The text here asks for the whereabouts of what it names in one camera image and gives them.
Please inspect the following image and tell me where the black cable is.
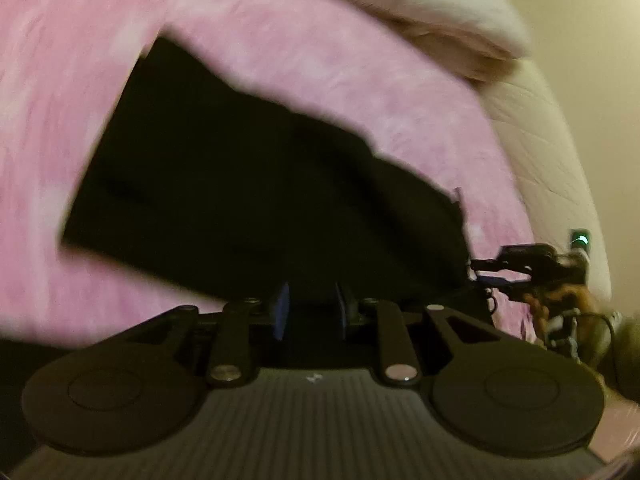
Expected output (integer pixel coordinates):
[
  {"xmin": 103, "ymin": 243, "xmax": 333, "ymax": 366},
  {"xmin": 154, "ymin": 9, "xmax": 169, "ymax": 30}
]
[{"xmin": 575, "ymin": 312, "xmax": 620, "ymax": 377}]

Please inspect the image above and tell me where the white quilted pillow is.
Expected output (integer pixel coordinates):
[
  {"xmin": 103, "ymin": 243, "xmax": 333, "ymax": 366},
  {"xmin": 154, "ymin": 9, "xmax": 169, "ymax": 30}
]
[{"xmin": 479, "ymin": 57, "xmax": 617, "ymax": 307}]

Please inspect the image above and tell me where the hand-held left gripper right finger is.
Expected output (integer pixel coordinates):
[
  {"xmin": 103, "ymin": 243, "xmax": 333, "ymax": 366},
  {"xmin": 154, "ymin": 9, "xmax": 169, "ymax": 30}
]
[{"xmin": 334, "ymin": 281, "xmax": 506, "ymax": 388}]

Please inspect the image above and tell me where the black sweater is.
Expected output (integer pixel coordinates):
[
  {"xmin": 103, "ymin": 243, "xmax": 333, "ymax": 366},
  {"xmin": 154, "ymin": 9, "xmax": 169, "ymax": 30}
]
[{"xmin": 60, "ymin": 35, "xmax": 496, "ymax": 367}]

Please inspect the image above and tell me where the person's right hand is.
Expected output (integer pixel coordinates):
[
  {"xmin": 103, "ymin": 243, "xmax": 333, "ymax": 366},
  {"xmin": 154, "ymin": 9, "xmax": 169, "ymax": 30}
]
[{"xmin": 522, "ymin": 254, "xmax": 608, "ymax": 346}]

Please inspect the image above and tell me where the pink floral blanket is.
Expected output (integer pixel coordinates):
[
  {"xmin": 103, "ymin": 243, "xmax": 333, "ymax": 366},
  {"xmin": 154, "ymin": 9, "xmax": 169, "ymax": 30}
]
[{"xmin": 0, "ymin": 0, "xmax": 551, "ymax": 357}]

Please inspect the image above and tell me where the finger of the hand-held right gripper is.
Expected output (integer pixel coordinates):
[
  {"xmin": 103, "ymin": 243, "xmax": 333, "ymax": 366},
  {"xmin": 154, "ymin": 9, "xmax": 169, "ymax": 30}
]
[
  {"xmin": 475, "ymin": 272, "xmax": 532, "ymax": 302},
  {"xmin": 470, "ymin": 255, "xmax": 507, "ymax": 274}
]

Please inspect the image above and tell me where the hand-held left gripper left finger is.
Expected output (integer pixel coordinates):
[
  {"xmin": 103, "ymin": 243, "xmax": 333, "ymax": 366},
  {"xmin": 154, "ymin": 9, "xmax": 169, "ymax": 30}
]
[{"xmin": 125, "ymin": 281, "xmax": 292, "ymax": 388}]

